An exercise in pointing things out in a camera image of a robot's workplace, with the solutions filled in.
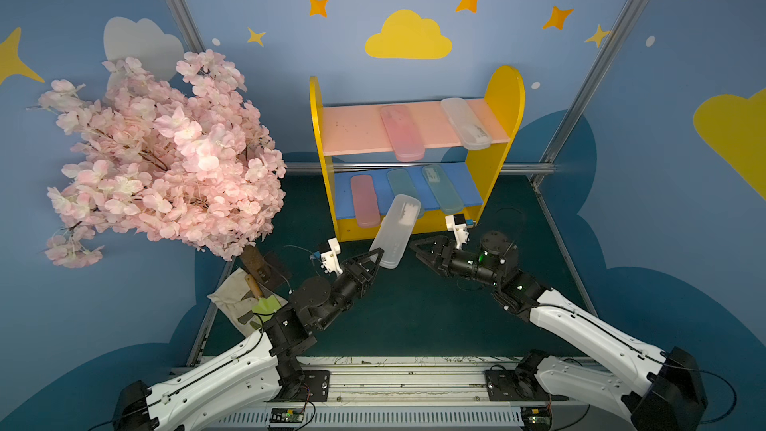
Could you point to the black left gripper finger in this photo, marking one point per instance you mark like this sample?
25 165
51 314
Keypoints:
364 280
369 262

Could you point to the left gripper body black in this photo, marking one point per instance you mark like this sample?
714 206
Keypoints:
354 272

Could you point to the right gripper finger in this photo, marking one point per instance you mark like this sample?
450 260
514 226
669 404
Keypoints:
429 243
434 261

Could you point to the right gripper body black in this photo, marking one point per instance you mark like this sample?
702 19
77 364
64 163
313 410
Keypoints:
446 259

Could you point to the frosted white pencil case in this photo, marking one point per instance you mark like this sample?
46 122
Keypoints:
396 230

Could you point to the pink pencil case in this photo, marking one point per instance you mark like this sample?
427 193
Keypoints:
402 133
365 201

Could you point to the white pencil case with label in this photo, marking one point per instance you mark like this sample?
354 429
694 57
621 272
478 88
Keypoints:
467 126

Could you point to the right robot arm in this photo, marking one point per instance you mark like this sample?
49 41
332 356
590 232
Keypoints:
650 388

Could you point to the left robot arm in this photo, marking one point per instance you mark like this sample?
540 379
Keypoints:
262 367

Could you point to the teal pencil case right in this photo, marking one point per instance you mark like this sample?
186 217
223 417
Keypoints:
443 190

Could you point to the yellow wooden shelf unit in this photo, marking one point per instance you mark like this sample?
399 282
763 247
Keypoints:
447 154

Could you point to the green pencil case middle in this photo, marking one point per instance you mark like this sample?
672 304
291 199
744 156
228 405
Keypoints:
401 184

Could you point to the left green circuit board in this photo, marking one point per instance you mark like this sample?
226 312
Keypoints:
282 416

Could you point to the green circuit board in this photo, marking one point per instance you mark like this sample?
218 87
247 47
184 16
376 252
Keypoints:
536 419
282 416

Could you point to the right green circuit board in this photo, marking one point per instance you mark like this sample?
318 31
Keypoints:
536 419

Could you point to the pink cherry blossom tree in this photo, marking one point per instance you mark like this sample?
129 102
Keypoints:
197 167

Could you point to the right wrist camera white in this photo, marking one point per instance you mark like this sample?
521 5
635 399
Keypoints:
460 227

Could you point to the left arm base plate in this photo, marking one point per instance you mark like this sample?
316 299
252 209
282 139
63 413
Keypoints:
311 385

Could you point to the aluminium floor rail right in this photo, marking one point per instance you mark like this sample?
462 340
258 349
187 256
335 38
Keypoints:
536 181

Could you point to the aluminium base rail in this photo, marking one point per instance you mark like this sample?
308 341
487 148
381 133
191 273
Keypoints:
389 392

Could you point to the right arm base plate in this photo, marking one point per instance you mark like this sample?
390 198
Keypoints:
513 385

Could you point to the aluminium frame post right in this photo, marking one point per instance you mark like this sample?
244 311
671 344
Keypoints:
624 24

